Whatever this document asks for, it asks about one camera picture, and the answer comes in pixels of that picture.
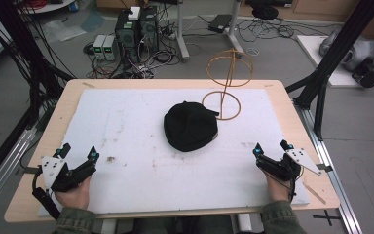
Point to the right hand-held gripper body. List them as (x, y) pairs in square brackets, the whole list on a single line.
[(289, 164)]

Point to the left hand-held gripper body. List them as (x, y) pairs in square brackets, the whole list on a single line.
[(56, 172)]

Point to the person's right hand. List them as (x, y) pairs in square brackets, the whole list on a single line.
[(277, 188)]

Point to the person's left hand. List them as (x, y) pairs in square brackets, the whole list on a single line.
[(73, 195)]

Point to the black table clamp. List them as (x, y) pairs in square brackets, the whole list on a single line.
[(30, 169), (324, 167)]

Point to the thin wooden stick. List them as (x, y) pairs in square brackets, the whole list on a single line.
[(315, 194)]

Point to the white foam mat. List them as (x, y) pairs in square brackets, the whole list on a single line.
[(162, 175)]

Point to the white table leg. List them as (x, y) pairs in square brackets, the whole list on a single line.
[(245, 223), (108, 226)]

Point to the black knitted beanie hat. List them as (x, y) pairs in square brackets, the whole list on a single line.
[(190, 126)]

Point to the white platform board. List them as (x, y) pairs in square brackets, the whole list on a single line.
[(315, 55)]

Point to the grey bench power supply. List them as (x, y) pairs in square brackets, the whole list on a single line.
[(98, 47), (109, 48)]

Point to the black device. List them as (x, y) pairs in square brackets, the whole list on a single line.
[(368, 73)]

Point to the grey robot shell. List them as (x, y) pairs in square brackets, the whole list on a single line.
[(357, 48)]

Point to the clear plastic sheet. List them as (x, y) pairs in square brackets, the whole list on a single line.
[(61, 31)]

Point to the black computer tower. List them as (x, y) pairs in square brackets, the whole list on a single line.
[(149, 29), (127, 37)]

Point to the grey desk leg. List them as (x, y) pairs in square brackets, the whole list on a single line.
[(233, 29), (181, 32)]

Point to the flat black box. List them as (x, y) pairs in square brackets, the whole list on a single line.
[(219, 23)]

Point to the black chair base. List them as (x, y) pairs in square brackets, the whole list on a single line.
[(265, 12)]

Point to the round white table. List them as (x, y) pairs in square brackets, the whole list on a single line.
[(48, 6)]

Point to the white box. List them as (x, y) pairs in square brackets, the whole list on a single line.
[(134, 13)]

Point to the aluminium rail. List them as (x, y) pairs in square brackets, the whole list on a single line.
[(6, 162), (332, 175)]

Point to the black metal frame stand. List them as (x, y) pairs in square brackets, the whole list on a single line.
[(19, 48), (337, 55)]

